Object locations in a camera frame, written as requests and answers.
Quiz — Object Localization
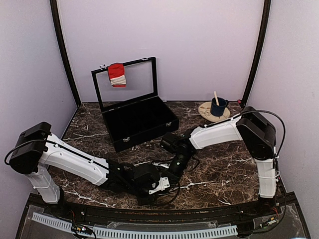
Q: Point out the dark blue mug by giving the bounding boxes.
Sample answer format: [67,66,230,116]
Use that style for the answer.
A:
[211,97,229,117]

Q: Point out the black frame post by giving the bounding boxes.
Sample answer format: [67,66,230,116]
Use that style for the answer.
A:
[49,0,82,107]
[240,0,271,108]

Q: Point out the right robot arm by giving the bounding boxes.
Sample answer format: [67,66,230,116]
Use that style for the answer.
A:
[160,107,282,216]

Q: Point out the small green circuit board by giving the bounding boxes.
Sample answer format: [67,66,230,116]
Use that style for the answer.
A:
[71,224,92,235]

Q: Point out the black front rail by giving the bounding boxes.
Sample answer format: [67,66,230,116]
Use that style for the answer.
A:
[27,193,297,225]

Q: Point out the white slotted cable duct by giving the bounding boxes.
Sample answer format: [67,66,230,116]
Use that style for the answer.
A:
[31,213,238,239]

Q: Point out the red and beige sock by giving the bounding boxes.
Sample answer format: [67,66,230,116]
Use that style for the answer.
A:
[108,63,127,87]

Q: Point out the right black frame post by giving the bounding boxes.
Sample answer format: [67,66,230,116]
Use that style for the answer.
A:
[240,0,271,108]

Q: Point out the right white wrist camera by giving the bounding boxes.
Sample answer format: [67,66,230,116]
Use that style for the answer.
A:
[152,162,169,169]

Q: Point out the wooden stick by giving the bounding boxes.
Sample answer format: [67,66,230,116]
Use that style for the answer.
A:
[214,91,220,106]

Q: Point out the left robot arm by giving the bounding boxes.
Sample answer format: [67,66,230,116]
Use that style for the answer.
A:
[4,122,170,217]

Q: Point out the beige ceramic saucer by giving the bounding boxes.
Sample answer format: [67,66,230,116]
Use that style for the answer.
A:
[198,101,231,123]

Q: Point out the left black frame post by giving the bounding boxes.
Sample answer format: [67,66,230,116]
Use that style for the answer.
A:
[49,0,82,107]

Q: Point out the black display case box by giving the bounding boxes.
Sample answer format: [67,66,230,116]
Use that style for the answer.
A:
[91,57,179,152]

